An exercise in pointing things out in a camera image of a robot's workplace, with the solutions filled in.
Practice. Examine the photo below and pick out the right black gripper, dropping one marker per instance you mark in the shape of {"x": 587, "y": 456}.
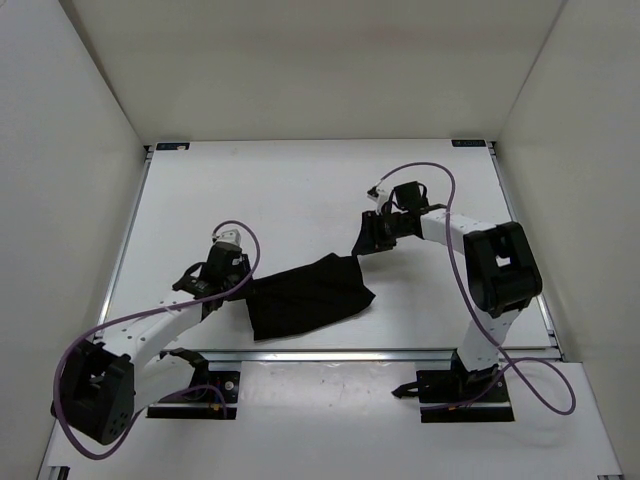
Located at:
{"x": 371, "y": 239}

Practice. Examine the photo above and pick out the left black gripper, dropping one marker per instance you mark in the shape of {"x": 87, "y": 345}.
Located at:
{"x": 245, "y": 266}

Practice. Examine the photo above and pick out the black skirt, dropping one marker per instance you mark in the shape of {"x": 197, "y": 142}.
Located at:
{"x": 307, "y": 298}

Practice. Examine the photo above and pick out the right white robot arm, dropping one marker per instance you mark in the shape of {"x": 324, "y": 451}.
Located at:
{"x": 501, "y": 273}

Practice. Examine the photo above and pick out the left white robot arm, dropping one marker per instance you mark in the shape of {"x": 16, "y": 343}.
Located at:
{"x": 101, "y": 386}

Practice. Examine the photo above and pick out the right blue label sticker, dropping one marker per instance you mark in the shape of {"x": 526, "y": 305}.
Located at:
{"x": 468, "y": 143}

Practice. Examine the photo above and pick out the blue label sticker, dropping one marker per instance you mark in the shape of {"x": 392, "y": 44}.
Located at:
{"x": 172, "y": 146}
{"x": 468, "y": 143}

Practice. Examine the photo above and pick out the left blue label sticker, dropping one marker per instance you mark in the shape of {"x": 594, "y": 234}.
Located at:
{"x": 172, "y": 146}

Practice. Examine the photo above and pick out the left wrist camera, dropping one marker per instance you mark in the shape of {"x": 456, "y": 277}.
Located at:
{"x": 230, "y": 237}

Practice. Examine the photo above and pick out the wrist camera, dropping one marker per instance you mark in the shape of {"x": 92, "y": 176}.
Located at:
{"x": 230, "y": 237}
{"x": 379, "y": 196}

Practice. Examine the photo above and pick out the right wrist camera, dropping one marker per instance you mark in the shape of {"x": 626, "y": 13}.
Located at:
{"x": 379, "y": 196}

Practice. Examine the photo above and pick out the aluminium rail front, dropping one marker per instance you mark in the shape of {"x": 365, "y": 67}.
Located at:
{"x": 330, "y": 356}

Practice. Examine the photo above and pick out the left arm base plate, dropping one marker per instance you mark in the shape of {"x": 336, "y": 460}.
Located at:
{"x": 215, "y": 396}

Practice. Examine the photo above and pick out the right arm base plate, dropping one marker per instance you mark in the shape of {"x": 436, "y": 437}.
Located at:
{"x": 455, "y": 396}

